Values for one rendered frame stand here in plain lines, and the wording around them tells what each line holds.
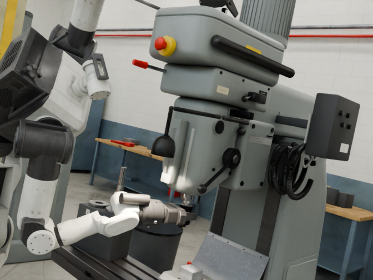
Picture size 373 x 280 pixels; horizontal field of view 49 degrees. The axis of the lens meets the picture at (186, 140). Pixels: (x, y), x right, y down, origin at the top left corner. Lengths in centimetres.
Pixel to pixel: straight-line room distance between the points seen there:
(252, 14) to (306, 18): 472
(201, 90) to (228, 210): 69
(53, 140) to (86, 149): 761
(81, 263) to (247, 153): 79
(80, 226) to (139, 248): 209
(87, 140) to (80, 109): 746
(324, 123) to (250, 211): 54
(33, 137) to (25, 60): 23
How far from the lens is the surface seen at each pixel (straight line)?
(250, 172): 148
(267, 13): 157
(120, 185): 174
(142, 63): 131
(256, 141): 148
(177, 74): 135
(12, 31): 287
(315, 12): 626
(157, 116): 772
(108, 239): 173
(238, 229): 176
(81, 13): 142
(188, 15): 125
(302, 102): 174
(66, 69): 136
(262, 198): 169
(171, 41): 124
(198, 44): 120
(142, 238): 333
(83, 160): 881
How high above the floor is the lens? 156
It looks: 3 degrees down
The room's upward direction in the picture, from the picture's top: 11 degrees clockwise
